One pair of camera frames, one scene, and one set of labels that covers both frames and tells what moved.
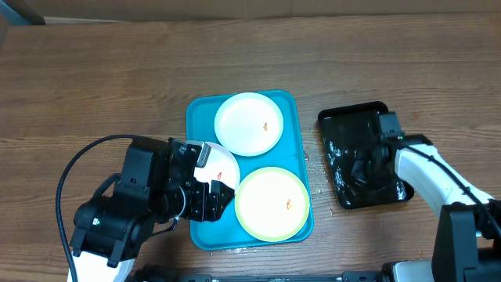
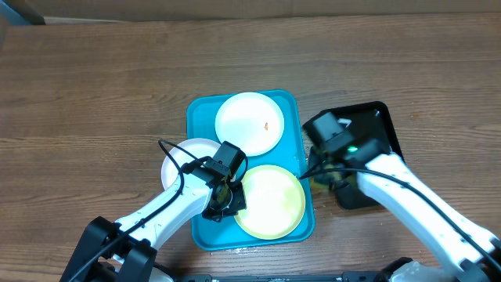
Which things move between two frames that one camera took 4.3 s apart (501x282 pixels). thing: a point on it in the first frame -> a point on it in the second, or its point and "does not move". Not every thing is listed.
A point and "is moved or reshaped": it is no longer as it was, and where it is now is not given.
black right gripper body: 372,174 -> 322,158
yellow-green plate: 272,204 does not move
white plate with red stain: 220,166 is moved or reshaped
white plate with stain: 248,124 does not move
